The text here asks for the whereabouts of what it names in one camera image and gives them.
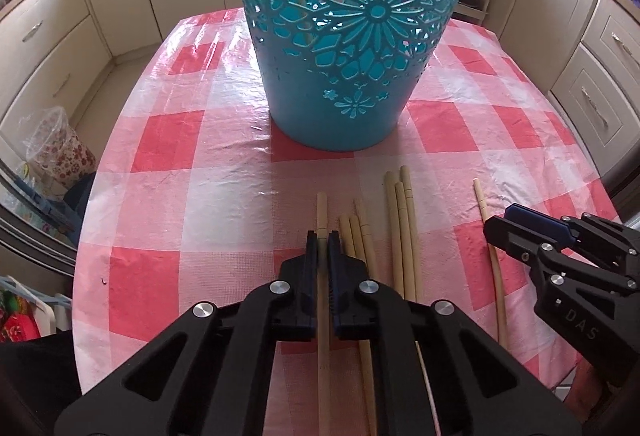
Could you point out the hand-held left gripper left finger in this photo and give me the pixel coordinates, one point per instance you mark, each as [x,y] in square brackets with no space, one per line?
[312,266]

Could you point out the cream kitchen cabinets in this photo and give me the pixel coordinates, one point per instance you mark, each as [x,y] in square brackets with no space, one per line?
[100,16]
[590,66]

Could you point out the white plastic frame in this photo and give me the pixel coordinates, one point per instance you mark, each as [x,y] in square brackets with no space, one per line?
[55,303]

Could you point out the red checkered plastic tablecloth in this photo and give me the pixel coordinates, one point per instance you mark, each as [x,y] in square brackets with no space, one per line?
[200,216]

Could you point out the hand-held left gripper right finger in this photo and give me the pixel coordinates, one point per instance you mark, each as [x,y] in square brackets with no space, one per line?
[334,276]

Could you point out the floral plastic bag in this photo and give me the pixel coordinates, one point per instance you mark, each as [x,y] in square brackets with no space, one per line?
[60,151]

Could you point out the wooden chopstick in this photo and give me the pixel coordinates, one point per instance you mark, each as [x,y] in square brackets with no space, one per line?
[345,231]
[411,216]
[498,296]
[391,216]
[402,226]
[357,236]
[366,231]
[322,216]

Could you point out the blue perforated plastic basket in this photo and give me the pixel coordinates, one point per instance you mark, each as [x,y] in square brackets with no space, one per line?
[300,116]

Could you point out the person's dark clothing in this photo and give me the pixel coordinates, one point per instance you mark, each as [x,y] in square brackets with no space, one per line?
[35,391]

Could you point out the colourful printed cloth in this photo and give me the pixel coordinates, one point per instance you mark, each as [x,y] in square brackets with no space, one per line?
[17,321]

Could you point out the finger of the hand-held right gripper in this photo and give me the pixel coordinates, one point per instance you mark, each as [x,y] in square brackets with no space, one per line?
[515,236]
[540,226]

